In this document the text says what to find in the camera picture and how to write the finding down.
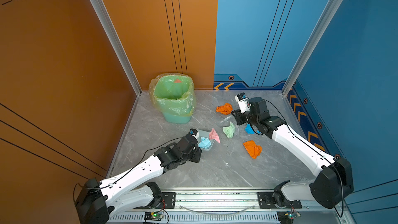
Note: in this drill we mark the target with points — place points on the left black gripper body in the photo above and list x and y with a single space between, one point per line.
194 156

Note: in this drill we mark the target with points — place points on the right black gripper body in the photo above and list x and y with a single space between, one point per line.
250 119

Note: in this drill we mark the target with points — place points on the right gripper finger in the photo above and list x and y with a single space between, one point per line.
239 121
236 113

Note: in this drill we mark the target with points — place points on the orange paper ball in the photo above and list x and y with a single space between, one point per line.
253 149
225 109

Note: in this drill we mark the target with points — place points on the light blue paper scrap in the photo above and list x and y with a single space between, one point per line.
205 143

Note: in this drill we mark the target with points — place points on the grey-blue plastic dustpan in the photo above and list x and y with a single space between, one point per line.
205 134

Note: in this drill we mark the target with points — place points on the pink paper scrap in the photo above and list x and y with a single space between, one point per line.
213 136

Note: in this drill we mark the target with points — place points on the grey-blue hand brush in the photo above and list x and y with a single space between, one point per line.
227 118

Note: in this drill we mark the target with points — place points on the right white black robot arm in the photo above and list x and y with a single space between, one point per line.
333 176

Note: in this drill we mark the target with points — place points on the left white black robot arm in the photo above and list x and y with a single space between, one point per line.
98 201

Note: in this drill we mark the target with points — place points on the small light green paper scrap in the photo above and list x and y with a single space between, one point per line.
229 130

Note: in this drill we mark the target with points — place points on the green plastic trash bin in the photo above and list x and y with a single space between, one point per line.
174 105

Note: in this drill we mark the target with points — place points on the yellow translucent bin liner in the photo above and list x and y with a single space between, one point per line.
186 99

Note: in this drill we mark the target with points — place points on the left green circuit board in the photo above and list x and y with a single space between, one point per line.
153 217

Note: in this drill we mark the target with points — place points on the green circuit board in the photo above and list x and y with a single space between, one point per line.
287 217
153 217

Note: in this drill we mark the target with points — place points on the right green circuit board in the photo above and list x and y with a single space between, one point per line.
287 217

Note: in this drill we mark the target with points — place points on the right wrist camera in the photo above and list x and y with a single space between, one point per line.
243 102

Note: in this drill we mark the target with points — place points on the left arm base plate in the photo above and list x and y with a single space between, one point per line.
165 200

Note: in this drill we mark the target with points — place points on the aluminium front rail frame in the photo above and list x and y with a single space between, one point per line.
238 206

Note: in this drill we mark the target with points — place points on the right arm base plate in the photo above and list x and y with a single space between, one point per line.
270 199

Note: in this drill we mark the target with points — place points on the right aluminium corner post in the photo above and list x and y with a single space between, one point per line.
323 22

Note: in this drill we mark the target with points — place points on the aluminium corner post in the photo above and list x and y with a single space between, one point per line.
323 22
109 28

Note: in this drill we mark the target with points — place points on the left aluminium corner post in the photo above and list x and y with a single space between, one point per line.
109 28

